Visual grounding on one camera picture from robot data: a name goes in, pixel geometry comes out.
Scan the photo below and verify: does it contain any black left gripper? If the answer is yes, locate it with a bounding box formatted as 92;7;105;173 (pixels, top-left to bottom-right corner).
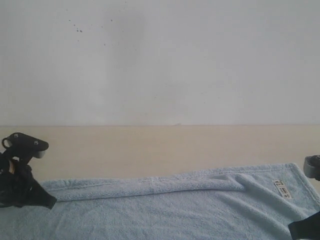
0;151;57;210

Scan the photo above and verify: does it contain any light blue fluffy towel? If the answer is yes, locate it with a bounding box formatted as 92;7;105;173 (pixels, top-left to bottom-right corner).
0;163;320;240

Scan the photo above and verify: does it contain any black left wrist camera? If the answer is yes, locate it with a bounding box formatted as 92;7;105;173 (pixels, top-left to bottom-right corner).
1;132;49;159

